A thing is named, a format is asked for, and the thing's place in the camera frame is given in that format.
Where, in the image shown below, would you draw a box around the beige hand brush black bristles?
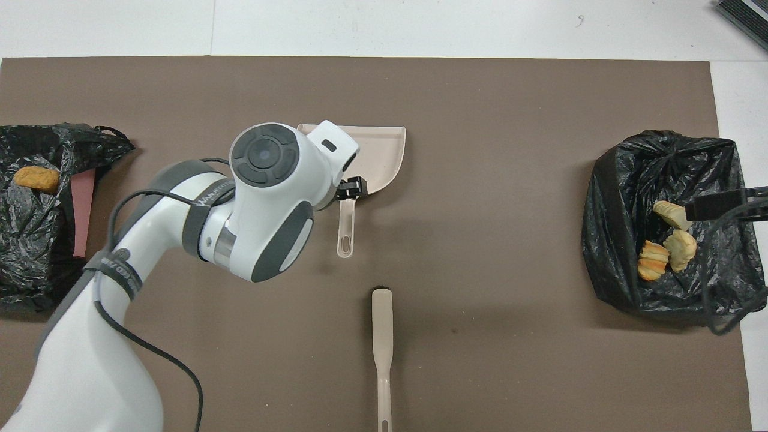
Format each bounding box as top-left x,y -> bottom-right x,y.
371,286 -> 394,432

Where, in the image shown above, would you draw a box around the brown cork-like sponge piece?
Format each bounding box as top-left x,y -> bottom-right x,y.
14,166 -> 61,194

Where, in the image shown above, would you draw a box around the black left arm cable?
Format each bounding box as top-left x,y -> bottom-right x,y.
93,158 -> 232,432

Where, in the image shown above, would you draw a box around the brown table mat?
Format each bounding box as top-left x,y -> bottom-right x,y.
0,56 -> 754,432

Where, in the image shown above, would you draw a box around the beige plastic dustpan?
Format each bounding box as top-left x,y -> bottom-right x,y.
297,124 -> 407,259

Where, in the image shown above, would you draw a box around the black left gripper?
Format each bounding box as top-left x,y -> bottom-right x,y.
334,176 -> 368,201

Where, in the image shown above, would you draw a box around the pale yellow sponge chunk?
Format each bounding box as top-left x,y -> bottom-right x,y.
663,230 -> 698,272
653,200 -> 694,232
637,240 -> 670,281

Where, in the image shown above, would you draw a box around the dark striped flat object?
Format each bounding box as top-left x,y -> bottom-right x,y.
713,0 -> 768,52

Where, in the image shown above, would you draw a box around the pink bin box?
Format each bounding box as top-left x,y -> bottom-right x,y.
72,168 -> 97,259

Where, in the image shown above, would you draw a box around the black trash bag bin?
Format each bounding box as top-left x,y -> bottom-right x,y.
581,130 -> 767,319
0,123 -> 136,313

